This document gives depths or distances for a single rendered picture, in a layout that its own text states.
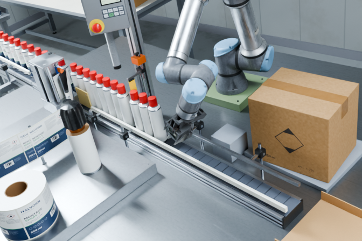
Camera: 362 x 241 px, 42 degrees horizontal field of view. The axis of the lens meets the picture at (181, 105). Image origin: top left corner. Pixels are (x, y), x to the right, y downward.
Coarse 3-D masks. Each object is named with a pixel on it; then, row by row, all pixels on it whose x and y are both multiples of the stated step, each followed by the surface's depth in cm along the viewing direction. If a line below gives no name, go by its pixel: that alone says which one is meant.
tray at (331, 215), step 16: (320, 208) 157; (336, 208) 156; (352, 208) 151; (304, 224) 152; (320, 224) 151; (336, 224) 150; (352, 224) 149; (288, 240) 148; (304, 240) 147; (320, 240) 146; (336, 240) 145; (352, 240) 144
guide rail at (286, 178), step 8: (192, 136) 181; (200, 136) 179; (208, 144) 176; (216, 144) 173; (232, 152) 168; (248, 160) 163; (264, 168) 158; (280, 176) 154; (288, 176) 153; (296, 184) 150
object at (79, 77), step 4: (76, 68) 216; (80, 68) 216; (80, 72) 217; (76, 76) 219; (80, 76) 218; (80, 80) 218; (80, 84) 220; (84, 84) 220; (80, 88) 221; (84, 88) 221
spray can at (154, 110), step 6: (150, 96) 185; (150, 102) 184; (156, 102) 184; (150, 108) 185; (156, 108) 185; (150, 114) 186; (156, 114) 185; (156, 120) 187; (162, 120) 189; (156, 126) 189; (162, 126) 189; (156, 132) 190; (162, 132) 191; (156, 138) 192; (162, 138) 192
